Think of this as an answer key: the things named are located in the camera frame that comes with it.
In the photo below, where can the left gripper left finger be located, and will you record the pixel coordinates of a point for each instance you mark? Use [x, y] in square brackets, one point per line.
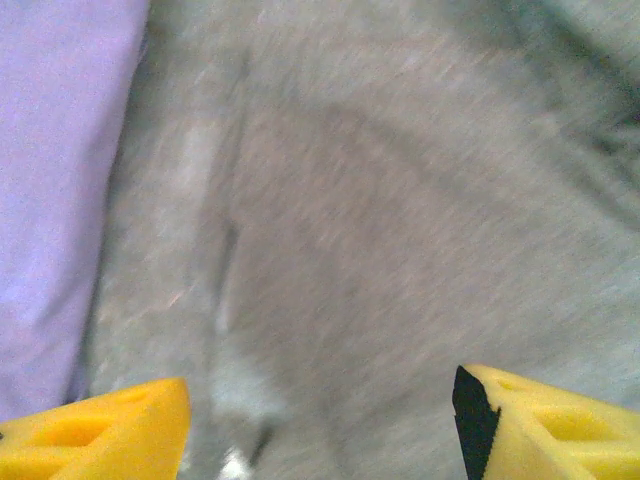
[100, 440]

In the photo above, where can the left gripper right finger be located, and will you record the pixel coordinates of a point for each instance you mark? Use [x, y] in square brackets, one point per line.
[550, 435]

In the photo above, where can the purple shirt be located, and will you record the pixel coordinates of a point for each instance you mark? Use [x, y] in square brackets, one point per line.
[55, 200]

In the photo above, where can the grey garment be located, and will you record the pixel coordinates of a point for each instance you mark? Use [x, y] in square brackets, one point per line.
[375, 225]

